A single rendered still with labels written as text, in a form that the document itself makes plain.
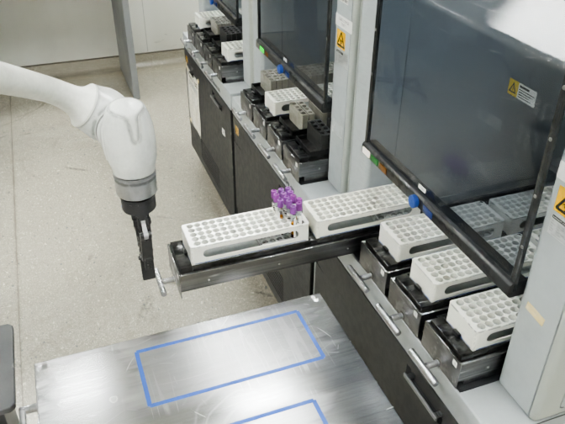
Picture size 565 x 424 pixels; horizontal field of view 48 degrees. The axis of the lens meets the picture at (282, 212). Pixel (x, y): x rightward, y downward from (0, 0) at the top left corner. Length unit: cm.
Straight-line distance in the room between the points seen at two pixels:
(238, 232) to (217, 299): 115
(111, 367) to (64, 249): 180
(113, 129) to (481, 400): 90
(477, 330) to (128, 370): 68
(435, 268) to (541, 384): 34
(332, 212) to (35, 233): 189
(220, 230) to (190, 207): 170
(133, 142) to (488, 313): 79
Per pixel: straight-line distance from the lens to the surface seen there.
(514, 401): 139
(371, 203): 165
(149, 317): 261
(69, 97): 143
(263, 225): 155
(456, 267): 147
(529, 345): 129
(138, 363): 129
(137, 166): 134
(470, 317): 134
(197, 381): 124
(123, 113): 131
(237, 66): 269
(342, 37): 174
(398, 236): 154
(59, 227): 321
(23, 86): 132
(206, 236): 151
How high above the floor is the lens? 174
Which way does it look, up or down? 33 degrees down
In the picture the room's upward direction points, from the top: straight up
